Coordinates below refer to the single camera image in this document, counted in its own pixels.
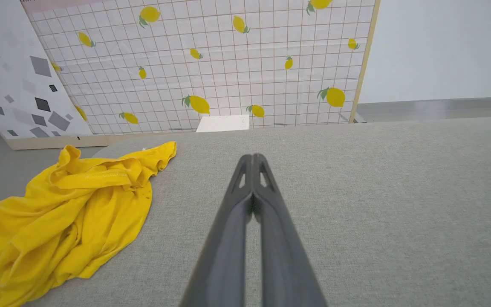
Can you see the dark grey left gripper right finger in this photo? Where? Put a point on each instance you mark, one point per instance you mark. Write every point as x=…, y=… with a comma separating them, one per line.
x=284, y=264

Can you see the yellow t-shirt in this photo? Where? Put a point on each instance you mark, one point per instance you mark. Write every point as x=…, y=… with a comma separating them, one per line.
x=70, y=221

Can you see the lemon print grid partition panel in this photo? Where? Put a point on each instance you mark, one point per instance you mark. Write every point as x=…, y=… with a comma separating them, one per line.
x=228, y=72

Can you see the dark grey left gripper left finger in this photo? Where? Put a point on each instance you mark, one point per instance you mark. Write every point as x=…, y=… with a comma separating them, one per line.
x=224, y=256

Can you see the white box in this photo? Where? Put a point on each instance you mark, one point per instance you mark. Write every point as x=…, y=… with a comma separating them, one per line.
x=223, y=123

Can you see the grey diamond pattern panel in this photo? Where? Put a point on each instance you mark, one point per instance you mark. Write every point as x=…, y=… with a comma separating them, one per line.
x=11, y=72

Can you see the grey fabric sofa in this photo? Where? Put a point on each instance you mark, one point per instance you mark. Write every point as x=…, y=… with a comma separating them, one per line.
x=377, y=213

